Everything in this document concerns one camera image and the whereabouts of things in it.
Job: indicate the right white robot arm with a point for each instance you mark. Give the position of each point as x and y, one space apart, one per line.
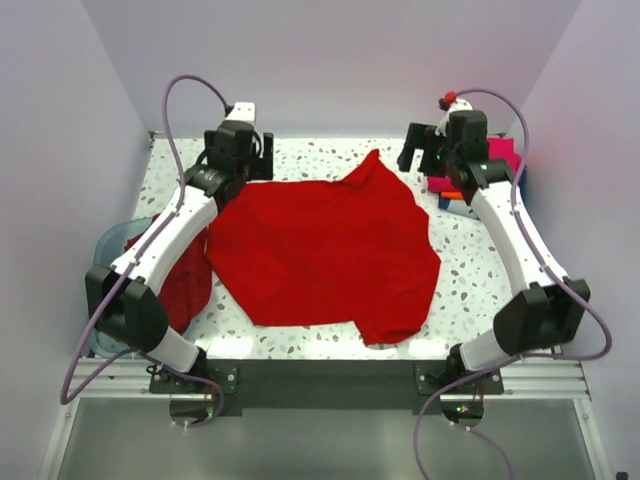
547 305

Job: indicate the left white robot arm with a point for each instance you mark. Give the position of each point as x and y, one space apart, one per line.
123 296

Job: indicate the folded pink t-shirt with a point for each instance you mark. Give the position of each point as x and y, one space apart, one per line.
499 148

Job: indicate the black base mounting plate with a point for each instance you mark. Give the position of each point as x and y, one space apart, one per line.
312 384

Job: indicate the dark red t-shirt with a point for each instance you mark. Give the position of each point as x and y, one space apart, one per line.
188 286

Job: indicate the folded white printed t-shirt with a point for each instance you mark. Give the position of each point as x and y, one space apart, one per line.
457 207

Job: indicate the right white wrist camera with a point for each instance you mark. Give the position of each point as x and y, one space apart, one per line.
450 103

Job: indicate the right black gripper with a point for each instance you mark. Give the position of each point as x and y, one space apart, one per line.
419 138

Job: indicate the folded orange t-shirt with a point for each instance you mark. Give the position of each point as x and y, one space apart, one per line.
452 195

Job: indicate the folded blue t-shirt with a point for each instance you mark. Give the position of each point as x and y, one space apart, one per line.
523 185

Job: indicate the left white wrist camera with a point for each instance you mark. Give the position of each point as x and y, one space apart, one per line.
242 112

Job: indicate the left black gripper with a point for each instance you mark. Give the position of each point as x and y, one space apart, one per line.
261 167

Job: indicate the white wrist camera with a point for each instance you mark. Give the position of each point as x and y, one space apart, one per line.
242 112
450 103

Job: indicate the translucent blue plastic bin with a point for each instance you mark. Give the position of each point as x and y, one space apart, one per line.
111 246

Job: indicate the bright red t-shirt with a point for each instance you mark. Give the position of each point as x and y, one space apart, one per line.
322 252

